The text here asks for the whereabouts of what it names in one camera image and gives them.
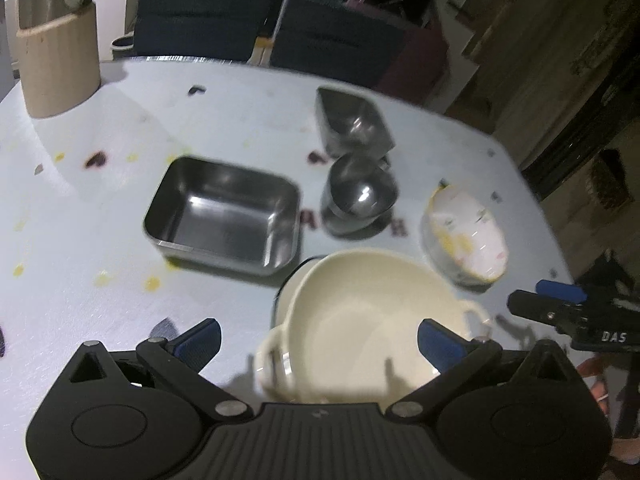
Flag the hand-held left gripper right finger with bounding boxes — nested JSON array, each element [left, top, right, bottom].
[[386, 318, 581, 421]]

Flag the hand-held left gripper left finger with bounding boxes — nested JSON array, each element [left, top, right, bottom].
[[59, 317, 252, 421]]

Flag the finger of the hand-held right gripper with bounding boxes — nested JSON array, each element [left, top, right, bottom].
[[507, 289, 576, 332], [534, 279, 587, 304]]

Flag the cream bowl with handles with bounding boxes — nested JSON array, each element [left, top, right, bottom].
[[254, 248, 494, 407]]

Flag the white plate with dark rim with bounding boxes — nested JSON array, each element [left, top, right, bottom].
[[271, 254, 332, 334]]

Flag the square stainless steel container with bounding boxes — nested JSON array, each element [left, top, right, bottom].
[[314, 86, 396, 159], [143, 156, 304, 277]]

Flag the person's right hand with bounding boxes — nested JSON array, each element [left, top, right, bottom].
[[576, 357, 610, 407]]

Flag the floral bowl with yellow rim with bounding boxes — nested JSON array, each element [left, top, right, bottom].
[[419, 184, 510, 284]]

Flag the dark mesh basket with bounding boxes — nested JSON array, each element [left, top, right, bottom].
[[589, 148, 632, 207]]

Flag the oval stainless steel bowl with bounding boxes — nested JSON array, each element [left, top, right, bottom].
[[319, 153, 400, 237]]

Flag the purple chair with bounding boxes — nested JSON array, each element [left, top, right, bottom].
[[345, 2, 449, 109]]

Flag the wooden knife block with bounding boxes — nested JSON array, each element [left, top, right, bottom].
[[14, 0, 101, 119]]

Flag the navy blue chair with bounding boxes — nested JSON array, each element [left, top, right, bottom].
[[132, 0, 271, 64], [269, 0, 406, 92]]

